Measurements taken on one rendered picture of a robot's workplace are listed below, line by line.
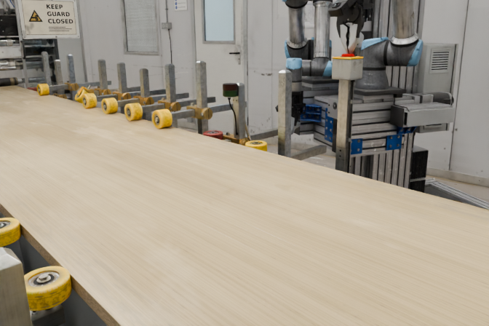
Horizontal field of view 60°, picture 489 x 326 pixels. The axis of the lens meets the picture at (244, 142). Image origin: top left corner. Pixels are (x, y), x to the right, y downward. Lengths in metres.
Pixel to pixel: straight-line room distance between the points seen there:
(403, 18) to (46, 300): 1.64
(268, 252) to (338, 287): 0.15
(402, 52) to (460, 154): 2.28
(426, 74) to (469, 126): 1.74
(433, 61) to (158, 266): 1.94
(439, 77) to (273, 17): 2.78
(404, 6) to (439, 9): 2.19
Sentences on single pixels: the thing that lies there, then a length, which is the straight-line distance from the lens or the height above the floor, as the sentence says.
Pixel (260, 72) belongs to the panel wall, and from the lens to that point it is 5.04.
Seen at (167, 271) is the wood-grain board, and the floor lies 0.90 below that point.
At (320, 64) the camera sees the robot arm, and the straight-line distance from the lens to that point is 2.10.
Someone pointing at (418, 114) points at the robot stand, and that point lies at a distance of 2.05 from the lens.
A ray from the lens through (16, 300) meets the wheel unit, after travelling 0.45.
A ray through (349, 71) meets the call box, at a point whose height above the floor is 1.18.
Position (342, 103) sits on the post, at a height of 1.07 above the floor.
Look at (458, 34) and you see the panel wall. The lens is 4.05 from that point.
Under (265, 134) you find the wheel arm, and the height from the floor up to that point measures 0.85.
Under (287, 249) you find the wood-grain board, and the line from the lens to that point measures 0.82.
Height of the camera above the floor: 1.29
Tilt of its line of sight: 14 degrees down
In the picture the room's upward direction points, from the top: 1 degrees counter-clockwise
